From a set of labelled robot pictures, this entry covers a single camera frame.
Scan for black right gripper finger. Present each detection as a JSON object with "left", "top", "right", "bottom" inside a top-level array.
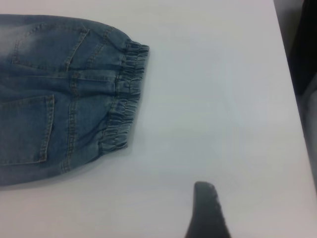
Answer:
[{"left": 184, "top": 181, "right": 236, "bottom": 238}]

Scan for blue denim pants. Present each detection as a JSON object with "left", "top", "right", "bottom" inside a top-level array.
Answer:
[{"left": 0, "top": 14, "right": 151, "bottom": 186}]

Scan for black bulky object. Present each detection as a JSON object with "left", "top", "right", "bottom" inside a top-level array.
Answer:
[{"left": 291, "top": 0, "right": 317, "bottom": 96}]

